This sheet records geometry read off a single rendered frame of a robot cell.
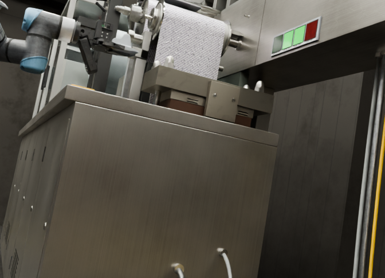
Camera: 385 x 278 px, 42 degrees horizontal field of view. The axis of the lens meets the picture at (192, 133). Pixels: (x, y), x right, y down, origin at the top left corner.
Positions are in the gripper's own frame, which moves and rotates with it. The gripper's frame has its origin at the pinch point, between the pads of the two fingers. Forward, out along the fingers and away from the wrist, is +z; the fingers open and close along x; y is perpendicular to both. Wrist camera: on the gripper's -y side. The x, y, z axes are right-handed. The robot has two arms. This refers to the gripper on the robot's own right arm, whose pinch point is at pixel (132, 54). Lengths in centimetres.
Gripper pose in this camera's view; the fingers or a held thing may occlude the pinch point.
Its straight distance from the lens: 168.0
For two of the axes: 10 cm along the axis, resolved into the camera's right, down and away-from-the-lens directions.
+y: 1.7, -9.8, 1.4
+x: -3.8, 0.7, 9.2
